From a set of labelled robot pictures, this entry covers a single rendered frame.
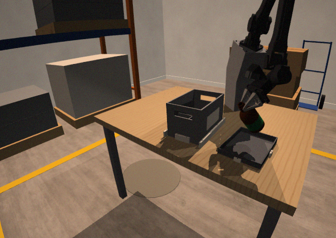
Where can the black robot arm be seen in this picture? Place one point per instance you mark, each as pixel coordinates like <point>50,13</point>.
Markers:
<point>259,24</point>

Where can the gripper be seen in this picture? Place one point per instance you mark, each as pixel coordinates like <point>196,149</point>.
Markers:
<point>255,95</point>

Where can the orange-brown bottle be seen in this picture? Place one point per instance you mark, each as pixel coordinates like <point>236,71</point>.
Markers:
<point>251,119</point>

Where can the black crate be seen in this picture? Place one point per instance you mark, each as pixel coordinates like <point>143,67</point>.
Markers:
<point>190,116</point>

